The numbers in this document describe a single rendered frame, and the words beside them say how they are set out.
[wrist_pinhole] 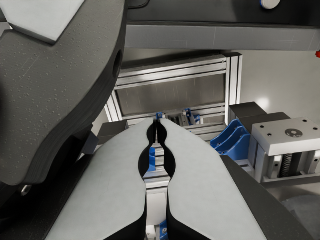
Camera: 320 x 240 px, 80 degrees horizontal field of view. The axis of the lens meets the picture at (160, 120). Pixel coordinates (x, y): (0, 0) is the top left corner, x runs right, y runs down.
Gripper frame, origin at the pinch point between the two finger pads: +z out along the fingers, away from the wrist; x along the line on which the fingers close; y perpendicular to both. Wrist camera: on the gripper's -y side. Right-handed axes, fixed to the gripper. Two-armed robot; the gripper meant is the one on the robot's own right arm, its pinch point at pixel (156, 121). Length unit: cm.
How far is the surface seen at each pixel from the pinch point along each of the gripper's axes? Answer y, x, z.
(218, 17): -5.0, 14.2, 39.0
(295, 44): -1.2, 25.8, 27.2
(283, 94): 46, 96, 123
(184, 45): -0.6, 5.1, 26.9
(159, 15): -5.2, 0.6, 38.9
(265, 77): 34, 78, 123
